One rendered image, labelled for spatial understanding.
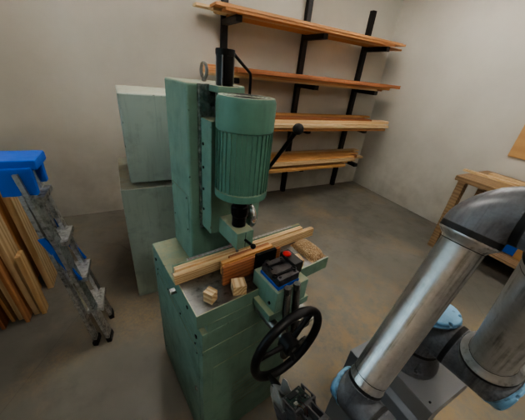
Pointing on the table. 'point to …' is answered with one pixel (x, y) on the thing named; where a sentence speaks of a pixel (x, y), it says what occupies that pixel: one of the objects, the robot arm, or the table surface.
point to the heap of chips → (308, 250)
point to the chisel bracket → (236, 235)
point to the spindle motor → (242, 146)
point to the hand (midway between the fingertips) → (274, 390)
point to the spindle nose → (239, 212)
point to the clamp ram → (264, 257)
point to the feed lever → (288, 142)
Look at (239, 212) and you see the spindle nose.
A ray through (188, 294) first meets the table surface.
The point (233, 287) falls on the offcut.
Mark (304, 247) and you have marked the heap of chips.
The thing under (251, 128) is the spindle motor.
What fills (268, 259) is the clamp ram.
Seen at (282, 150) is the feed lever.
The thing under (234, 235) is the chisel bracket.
